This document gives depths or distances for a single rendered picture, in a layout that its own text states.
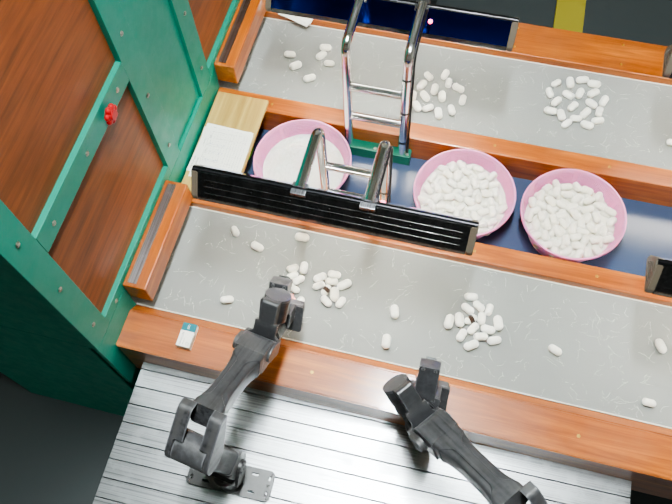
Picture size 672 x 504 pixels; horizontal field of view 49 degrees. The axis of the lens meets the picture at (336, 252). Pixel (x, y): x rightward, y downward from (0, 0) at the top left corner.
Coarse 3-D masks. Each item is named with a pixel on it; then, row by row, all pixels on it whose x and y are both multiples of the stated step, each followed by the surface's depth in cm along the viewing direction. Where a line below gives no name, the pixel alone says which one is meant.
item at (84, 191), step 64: (0, 0) 114; (64, 0) 130; (128, 0) 152; (192, 0) 184; (0, 64) 117; (64, 64) 134; (128, 64) 156; (192, 64) 190; (0, 128) 120; (64, 128) 139; (128, 128) 165; (0, 192) 124; (64, 192) 141; (128, 192) 171; (0, 256) 126; (64, 256) 149; (128, 256) 177; (0, 320) 169; (64, 320) 154
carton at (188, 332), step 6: (186, 324) 178; (192, 324) 178; (186, 330) 178; (192, 330) 178; (180, 336) 177; (186, 336) 177; (192, 336) 177; (180, 342) 176; (186, 342) 176; (192, 342) 177; (186, 348) 176
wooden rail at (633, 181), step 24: (264, 96) 210; (264, 120) 212; (288, 120) 209; (336, 120) 205; (432, 144) 202; (456, 144) 200; (480, 144) 200; (504, 144) 200; (528, 144) 199; (528, 168) 200; (552, 168) 198; (576, 168) 195; (600, 168) 195; (624, 168) 195; (648, 168) 194; (624, 192) 199; (648, 192) 196
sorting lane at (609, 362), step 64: (192, 256) 191; (256, 256) 191; (320, 256) 190; (384, 256) 189; (320, 320) 182; (384, 320) 181; (512, 320) 180; (576, 320) 179; (640, 320) 179; (512, 384) 173; (576, 384) 173; (640, 384) 172
